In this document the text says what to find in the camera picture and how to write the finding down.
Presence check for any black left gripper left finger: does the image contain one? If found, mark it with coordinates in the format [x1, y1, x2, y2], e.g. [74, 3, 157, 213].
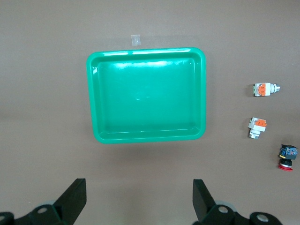
[0, 178, 87, 225]

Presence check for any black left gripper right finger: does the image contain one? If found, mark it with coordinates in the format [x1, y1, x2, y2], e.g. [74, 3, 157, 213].
[192, 179, 282, 225]

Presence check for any white orange push button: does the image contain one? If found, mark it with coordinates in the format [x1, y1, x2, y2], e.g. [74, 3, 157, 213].
[252, 82, 281, 98]
[247, 117, 268, 141]

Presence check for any red mushroom button blue body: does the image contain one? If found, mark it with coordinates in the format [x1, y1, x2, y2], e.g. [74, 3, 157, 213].
[276, 144, 299, 172]

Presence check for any brown table cover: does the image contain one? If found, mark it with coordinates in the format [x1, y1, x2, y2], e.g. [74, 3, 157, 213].
[0, 0, 300, 225]

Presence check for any green plastic tray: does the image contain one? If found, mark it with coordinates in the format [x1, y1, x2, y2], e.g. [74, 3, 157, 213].
[85, 47, 207, 144]

